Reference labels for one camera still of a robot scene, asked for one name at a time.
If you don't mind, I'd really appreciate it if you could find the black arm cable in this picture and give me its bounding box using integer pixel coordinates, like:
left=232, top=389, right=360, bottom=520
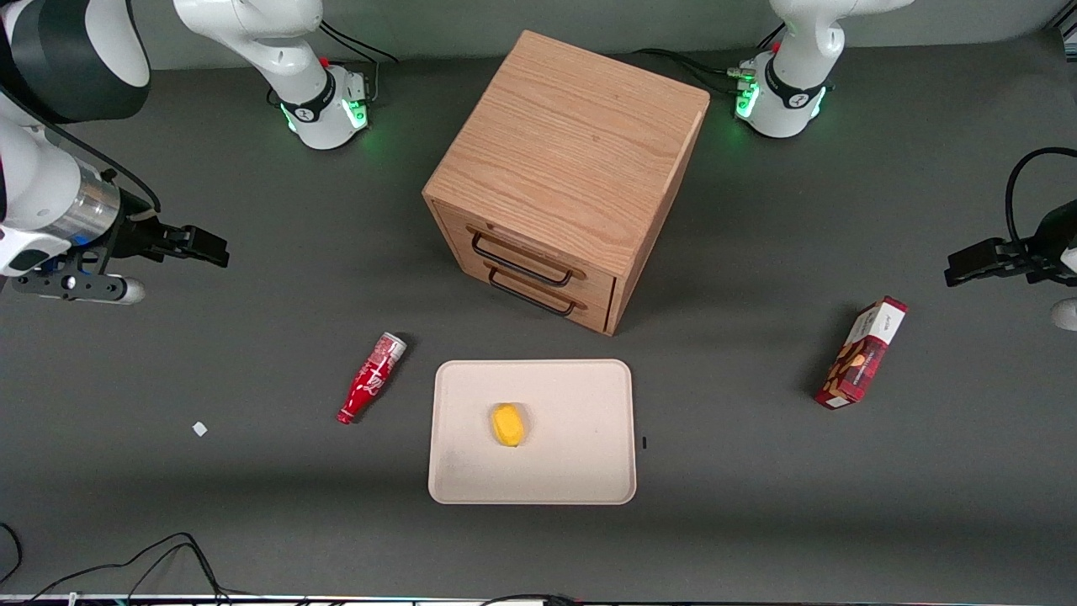
left=0, top=84, right=162, bottom=213
left=1005, top=147, right=1077, bottom=247

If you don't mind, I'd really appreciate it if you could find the wooden drawer front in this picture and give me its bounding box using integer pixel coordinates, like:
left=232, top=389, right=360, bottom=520
left=459, top=249, right=613, bottom=332

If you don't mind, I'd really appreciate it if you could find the black metal drawer handle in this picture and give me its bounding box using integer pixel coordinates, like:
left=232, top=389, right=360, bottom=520
left=471, top=231, right=576, bottom=288
left=487, top=267, right=579, bottom=318

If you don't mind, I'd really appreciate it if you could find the black white-capped camera bracket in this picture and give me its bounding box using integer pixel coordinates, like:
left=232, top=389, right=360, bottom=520
left=12, top=266, right=146, bottom=306

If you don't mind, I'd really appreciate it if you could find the black base cable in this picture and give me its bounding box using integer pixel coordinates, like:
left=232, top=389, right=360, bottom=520
left=318, top=20, right=401, bottom=107
left=633, top=24, right=788, bottom=96

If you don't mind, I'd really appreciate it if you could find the black floor cable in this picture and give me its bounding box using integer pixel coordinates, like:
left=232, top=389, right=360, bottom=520
left=478, top=593, right=583, bottom=606
left=25, top=532, right=232, bottom=603
left=0, top=522, right=23, bottom=587

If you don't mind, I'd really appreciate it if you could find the red coke bottle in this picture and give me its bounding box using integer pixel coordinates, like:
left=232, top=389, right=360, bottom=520
left=337, top=332, right=409, bottom=425

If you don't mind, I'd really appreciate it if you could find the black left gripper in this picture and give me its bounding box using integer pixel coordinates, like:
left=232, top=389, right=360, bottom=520
left=944, top=200, right=1077, bottom=288

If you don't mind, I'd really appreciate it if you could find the beige plastic tray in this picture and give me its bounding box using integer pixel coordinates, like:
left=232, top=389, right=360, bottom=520
left=427, top=359, right=637, bottom=506

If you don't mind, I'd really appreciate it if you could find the red plaid shortbread box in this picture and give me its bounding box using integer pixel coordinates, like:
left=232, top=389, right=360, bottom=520
left=814, top=296, right=909, bottom=411

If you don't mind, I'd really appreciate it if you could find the yellow lemon toy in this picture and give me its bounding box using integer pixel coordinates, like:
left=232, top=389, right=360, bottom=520
left=491, top=403, right=528, bottom=449

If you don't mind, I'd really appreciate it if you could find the wooden drawer cabinet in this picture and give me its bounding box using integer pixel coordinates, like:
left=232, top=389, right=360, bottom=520
left=422, top=30, right=711, bottom=337

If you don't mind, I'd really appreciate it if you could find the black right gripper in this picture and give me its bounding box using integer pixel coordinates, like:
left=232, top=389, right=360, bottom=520
left=105, top=192, right=230, bottom=268

